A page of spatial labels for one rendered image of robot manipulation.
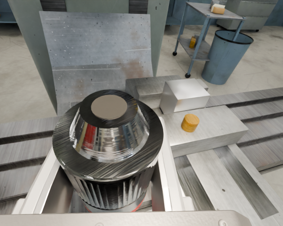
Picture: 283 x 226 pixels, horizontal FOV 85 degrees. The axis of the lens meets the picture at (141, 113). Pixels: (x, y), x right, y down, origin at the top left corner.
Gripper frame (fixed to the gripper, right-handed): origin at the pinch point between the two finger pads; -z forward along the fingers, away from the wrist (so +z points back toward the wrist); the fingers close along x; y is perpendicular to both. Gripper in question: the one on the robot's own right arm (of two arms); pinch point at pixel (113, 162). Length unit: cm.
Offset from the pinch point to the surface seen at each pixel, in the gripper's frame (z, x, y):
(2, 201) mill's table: -3.8, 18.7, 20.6
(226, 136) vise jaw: -9.2, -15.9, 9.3
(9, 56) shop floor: -229, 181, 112
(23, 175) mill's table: -7.7, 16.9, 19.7
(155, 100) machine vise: -18.3, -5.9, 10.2
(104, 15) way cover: -50, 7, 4
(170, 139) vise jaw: -8.0, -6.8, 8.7
